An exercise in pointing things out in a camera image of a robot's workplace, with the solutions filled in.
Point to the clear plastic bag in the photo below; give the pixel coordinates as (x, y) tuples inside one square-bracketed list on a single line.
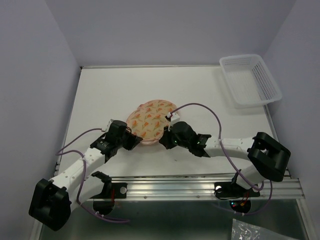
[(245, 231)]

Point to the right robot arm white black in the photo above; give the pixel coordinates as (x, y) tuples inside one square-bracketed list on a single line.
[(254, 159)]

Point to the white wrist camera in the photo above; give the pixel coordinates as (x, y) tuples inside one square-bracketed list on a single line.
[(108, 125), (172, 118)]

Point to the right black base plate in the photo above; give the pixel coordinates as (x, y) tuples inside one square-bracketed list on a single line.
[(228, 190)]

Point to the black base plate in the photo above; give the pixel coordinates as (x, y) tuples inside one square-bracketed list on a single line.
[(228, 190), (110, 190)]

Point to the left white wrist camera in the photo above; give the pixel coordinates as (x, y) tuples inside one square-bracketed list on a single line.
[(108, 125)]

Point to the aluminium mounting rail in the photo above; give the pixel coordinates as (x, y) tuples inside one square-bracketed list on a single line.
[(170, 188)]

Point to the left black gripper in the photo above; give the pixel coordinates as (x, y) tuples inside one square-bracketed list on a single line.
[(133, 140)]

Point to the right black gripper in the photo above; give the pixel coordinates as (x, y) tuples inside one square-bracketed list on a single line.
[(165, 138)]

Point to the floral mesh laundry bag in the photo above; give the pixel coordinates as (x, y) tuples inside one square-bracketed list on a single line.
[(149, 120)]

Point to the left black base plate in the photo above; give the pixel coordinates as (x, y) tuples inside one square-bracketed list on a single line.
[(110, 190)]

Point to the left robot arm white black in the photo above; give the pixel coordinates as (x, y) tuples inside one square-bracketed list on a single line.
[(54, 200)]

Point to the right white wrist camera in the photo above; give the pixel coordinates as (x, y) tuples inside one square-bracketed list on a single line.
[(172, 118)]

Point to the white plastic basket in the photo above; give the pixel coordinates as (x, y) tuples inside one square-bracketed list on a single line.
[(249, 81)]

